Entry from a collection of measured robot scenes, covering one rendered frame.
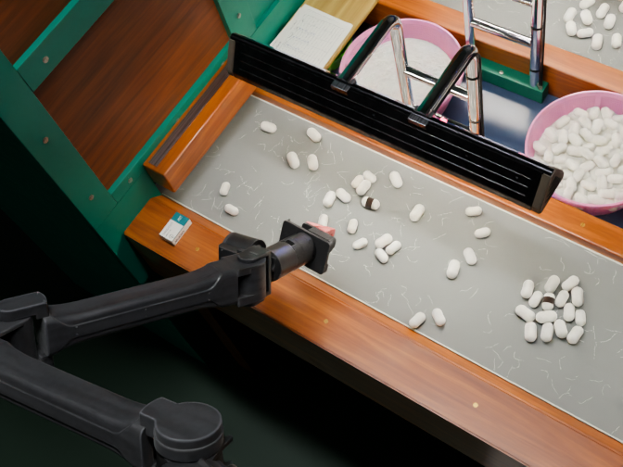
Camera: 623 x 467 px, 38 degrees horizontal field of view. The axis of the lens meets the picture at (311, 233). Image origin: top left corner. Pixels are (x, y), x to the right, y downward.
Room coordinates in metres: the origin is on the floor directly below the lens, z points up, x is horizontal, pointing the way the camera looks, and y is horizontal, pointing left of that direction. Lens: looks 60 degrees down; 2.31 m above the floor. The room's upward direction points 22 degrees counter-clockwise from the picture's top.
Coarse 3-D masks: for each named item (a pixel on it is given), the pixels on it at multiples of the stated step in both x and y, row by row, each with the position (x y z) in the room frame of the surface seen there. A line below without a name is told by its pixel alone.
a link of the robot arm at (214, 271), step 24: (216, 264) 0.73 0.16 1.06; (240, 264) 0.72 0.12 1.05; (264, 264) 0.72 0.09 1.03; (144, 288) 0.71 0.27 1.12; (168, 288) 0.70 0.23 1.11; (192, 288) 0.69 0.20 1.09; (216, 288) 0.69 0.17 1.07; (240, 288) 0.70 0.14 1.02; (264, 288) 0.69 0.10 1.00; (0, 312) 0.68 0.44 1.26; (24, 312) 0.67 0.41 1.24; (48, 312) 0.68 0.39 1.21; (72, 312) 0.67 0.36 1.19; (96, 312) 0.67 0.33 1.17; (120, 312) 0.67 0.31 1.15; (144, 312) 0.67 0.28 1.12; (168, 312) 0.67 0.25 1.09; (48, 336) 0.65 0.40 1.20; (72, 336) 0.65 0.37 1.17; (96, 336) 0.65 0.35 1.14; (48, 360) 0.63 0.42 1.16
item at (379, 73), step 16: (384, 48) 1.28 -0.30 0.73; (416, 48) 1.25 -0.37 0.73; (432, 48) 1.23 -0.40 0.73; (368, 64) 1.25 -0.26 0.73; (384, 64) 1.23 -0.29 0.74; (416, 64) 1.21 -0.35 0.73; (432, 64) 1.19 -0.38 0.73; (368, 80) 1.21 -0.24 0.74; (384, 80) 1.20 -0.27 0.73; (416, 96) 1.13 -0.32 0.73
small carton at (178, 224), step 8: (176, 216) 1.04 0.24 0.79; (184, 216) 1.03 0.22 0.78; (168, 224) 1.03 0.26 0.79; (176, 224) 1.02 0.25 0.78; (184, 224) 1.01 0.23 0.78; (160, 232) 1.02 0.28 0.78; (168, 232) 1.01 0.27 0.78; (176, 232) 1.00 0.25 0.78; (184, 232) 1.01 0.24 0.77; (168, 240) 0.99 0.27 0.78; (176, 240) 0.99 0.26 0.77
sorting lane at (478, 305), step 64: (256, 128) 1.20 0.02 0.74; (320, 128) 1.14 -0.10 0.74; (192, 192) 1.11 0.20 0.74; (256, 192) 1.05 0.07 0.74; (320, 192) 0.99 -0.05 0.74; (384, 192) 0.93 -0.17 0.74; (448, 192) 0.88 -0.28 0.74; (448, 256) 0.75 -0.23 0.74; (512, 256) 0.70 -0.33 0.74; (576, 256) 0.65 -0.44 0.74; (448, 320) 0.63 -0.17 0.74; (512, 320) 0.58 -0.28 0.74; (512, 384) 0.47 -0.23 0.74; (576, 384) 0.43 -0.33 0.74
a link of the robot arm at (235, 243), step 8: (224, 240) 0.82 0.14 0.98; (232, 240) 0.81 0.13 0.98; (240, 240) 0.81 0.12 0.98; (248, 240) 0.80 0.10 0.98; (256, 240) 0.80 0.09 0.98; (224, 248) 0.80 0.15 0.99; (232, 248) 0.79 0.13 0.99; (240, 248) 0.78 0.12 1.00; (248, 248) 0.76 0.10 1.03; (256, 248) 0.76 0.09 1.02; (264, 248) 0.75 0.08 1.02; (224, 256) 0.79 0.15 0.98; (240, 256) 0.74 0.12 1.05; (248, 256) 0.74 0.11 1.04; (256, 256) 0.73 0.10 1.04; (264, 256) 0.73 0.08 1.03; (256, 304) 0.68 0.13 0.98
